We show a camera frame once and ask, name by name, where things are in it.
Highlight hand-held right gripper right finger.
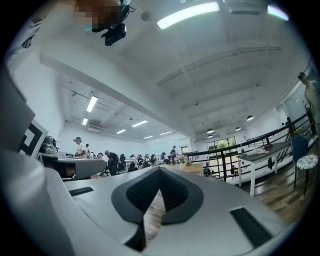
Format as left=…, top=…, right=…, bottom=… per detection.
left=152, top=166, right=288, bottom=256

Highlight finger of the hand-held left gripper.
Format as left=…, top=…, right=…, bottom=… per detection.
left=37, top=152, right=108, bottom=181

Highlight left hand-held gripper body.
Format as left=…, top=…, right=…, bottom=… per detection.
left=0, top=59, right=60, bottom=158

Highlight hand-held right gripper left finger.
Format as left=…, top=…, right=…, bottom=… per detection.
left=63, top=166, right=161, bottom=252

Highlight wooden table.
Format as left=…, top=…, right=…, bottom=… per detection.
left=159, top=163, right=205, bottom=176

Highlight black office chair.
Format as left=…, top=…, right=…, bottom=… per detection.
left=116, top=153, right=126, bottom=173

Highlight black metal railing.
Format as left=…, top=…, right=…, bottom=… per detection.
left=182, top=112, right=318, bottom=183

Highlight black-framed glass door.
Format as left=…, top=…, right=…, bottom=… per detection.
left=206, top=136, right=238, bottom=180

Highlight person's white shirt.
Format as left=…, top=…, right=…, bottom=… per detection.
left=4, top=0, right=78, bottom=63

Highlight blue chair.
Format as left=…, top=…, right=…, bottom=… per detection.
left=290, top=134, right=320, bottom=197

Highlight floral seat cushion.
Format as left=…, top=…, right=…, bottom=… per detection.
left=296, top=154, right=320, bottom=170

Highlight person's head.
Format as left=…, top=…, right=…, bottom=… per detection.
left=73, top=0, right=131, bottom=33

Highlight ceiling air conditioner vent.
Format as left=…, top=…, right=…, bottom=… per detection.
left=228, top=6, right=262, bottom=16

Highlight black head-mounted camera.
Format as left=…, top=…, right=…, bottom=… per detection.
left=101, top=23, right=127, bottom=47

